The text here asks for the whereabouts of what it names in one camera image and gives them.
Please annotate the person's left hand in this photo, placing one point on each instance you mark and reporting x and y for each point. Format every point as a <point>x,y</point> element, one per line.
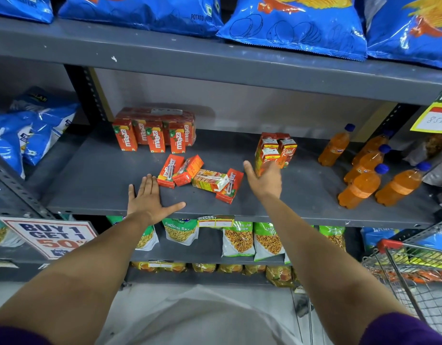
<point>147,204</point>

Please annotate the person's right hand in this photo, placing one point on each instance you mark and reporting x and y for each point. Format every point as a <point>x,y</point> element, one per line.
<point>267,185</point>

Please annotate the person's left thumb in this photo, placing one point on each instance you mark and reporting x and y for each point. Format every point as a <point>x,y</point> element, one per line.
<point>173,208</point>

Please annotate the person's right thumb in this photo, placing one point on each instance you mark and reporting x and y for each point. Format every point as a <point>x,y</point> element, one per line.
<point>250,170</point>

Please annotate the person's left little finger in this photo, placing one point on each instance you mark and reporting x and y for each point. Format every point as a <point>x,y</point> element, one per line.
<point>131,193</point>

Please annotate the person's left middle finger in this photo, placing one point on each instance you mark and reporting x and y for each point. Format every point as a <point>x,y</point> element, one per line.
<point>148,185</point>

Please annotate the person's right forearm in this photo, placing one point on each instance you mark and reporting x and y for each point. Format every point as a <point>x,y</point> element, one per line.
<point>325,269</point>

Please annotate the person's left forearm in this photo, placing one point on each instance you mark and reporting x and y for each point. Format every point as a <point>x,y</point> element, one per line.
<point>80,276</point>

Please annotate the red green fruit juice carton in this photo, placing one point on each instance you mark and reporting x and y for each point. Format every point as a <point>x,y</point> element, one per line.
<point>268,157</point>
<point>288,151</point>
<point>269,142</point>
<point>276,135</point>

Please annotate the red orange juice carton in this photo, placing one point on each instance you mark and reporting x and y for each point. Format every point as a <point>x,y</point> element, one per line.
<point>188,170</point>
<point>230,186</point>
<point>170,171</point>

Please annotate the green orange juice carton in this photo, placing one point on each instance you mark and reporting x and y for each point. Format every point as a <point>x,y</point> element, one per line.
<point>210,180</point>

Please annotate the yellow shelf label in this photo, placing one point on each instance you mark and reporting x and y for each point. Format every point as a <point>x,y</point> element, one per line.
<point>215,222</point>

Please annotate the group of orange mango cartons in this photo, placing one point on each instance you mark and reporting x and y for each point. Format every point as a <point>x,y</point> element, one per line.
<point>156,132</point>

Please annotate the row of yellow snack packets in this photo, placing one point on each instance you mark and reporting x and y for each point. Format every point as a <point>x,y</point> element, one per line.
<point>206,268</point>

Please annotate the row of green snack packets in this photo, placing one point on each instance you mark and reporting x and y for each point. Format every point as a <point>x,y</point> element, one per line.
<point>239,240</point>

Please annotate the orange soda bottle blue cap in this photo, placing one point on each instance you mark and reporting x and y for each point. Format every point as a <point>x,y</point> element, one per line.
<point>361,186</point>
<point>335,146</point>
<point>364,164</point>
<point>400,183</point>
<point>371,144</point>

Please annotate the white promotion sign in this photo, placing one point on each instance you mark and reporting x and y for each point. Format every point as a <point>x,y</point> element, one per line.
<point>50,235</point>

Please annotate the blue white snack bag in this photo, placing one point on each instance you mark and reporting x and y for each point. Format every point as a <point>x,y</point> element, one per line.
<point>5,140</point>
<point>50,129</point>
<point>41,98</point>

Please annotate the white apron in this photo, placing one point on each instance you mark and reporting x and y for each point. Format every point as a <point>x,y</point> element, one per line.
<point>203,319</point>

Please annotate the grey metal shelf unit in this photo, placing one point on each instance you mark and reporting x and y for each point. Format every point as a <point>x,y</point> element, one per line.
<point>206,57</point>

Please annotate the green white snack packet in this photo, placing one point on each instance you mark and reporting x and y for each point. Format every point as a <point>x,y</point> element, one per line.
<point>1,235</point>

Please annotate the blue packet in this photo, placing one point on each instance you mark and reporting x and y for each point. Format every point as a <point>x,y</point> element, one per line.
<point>377,237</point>

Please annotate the blue potato chips bag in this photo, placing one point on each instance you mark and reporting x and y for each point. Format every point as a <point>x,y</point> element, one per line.
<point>141,12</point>
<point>296,28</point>
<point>411,35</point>
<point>19,5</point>

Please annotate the clear bagged snack packets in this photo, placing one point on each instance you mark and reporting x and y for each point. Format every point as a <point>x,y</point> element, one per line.
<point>431,150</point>

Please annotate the yellow price sign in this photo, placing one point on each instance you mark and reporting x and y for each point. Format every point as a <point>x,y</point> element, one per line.
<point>434,116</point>

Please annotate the yellow packets in cart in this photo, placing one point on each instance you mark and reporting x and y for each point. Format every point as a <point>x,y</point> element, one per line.
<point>427,256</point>

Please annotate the purple shirt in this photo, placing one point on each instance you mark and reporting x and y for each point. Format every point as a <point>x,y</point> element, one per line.
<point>397,330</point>

